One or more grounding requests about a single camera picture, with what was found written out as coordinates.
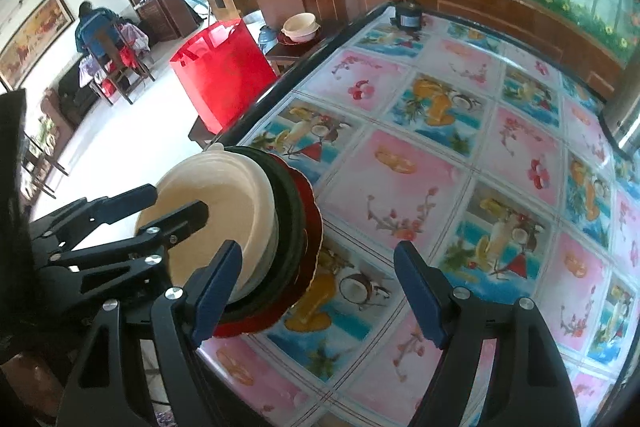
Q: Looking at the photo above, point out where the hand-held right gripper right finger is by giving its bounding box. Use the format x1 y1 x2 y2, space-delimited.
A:
394 241 581 427

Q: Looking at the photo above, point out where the red shopping bag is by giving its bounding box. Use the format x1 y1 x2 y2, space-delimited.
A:
170 19 278 135

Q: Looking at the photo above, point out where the cream patterned plastic bowl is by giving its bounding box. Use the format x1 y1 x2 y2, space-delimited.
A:
135 152 277 303

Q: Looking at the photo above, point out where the framed wall painting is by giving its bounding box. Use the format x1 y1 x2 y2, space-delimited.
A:
0 0 76 90

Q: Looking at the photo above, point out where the stainless steel thermos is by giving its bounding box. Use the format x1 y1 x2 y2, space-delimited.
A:
602 52 640 158

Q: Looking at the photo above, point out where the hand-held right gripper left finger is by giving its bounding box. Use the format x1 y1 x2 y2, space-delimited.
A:
55 241 243 427

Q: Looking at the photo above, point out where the wooden chair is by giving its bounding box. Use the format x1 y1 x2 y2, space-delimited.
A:
87 27 157 106

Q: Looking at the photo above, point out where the red scalloped plate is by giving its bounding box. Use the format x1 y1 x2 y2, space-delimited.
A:
212 157 326 339

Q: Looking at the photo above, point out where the cream tureen bowl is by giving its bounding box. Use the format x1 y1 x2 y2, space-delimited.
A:
281 13 317 42

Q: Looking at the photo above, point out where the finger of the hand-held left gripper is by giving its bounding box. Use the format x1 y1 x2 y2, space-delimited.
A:
30 184 158 254
44 199 208 295

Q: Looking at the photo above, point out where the dark sofa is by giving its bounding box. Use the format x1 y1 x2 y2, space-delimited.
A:
42 57 101 128

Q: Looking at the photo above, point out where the black plastic bowl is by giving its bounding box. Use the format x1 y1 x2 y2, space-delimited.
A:
220 147 301 320
222 149 310 327

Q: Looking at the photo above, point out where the small black device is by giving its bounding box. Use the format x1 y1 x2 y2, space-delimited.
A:
390 0 426 30

